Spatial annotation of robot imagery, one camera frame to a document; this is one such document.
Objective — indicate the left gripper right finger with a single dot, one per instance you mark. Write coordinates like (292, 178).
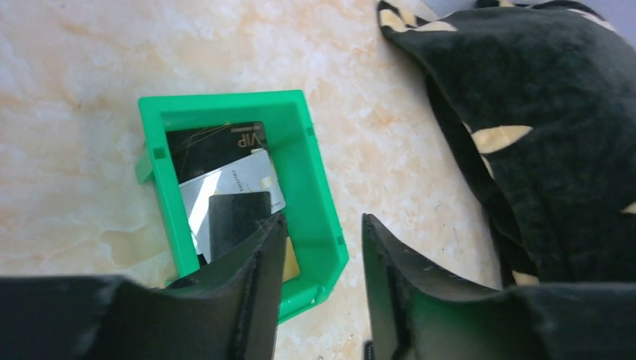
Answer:
(417, 308)

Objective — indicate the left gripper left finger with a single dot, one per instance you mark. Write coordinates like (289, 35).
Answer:
(229, 309)

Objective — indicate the dark card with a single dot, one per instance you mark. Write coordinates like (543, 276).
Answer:
(232, 218)

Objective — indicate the green plastic bin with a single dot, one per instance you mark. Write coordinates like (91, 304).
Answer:
(312, 220)

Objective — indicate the white gold VIP card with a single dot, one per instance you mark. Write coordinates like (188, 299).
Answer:
(248, 174)

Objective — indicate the gold card in bin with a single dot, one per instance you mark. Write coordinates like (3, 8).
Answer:
(290, 266)

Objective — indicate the black VIP card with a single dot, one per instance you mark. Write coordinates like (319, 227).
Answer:
(201, 150)

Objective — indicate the black floral pillow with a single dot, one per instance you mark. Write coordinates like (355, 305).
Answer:
(537, 104)

